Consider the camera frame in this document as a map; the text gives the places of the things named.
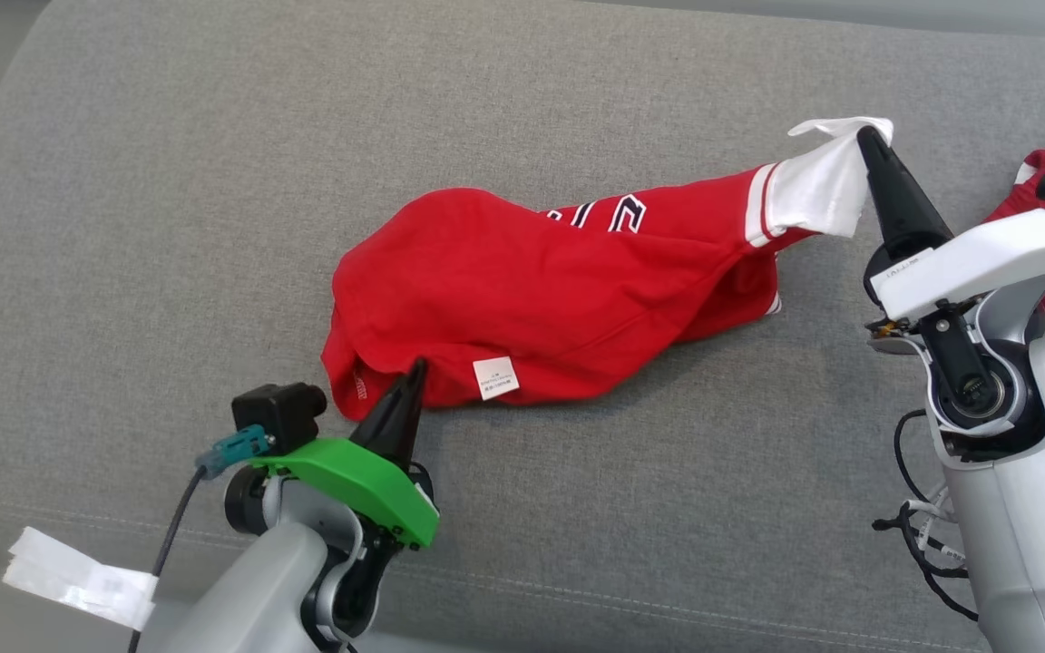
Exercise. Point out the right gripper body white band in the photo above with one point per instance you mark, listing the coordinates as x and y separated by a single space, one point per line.
976 263

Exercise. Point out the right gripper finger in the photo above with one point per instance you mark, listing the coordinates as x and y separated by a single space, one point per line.
903 213

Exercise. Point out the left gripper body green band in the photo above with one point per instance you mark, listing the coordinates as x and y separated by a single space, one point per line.
350 476

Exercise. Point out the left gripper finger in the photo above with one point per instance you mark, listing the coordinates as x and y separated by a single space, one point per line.
411 435
382 435

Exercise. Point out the red jersey with white sleeves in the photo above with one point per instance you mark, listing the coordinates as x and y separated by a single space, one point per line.
532 290

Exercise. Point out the grey fabric sofa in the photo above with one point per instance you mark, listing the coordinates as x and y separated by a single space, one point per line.
214 227

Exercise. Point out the white tape label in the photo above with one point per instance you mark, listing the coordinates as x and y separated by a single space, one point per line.
78 580

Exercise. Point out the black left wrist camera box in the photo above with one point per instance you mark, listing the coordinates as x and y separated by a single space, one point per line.
278 413

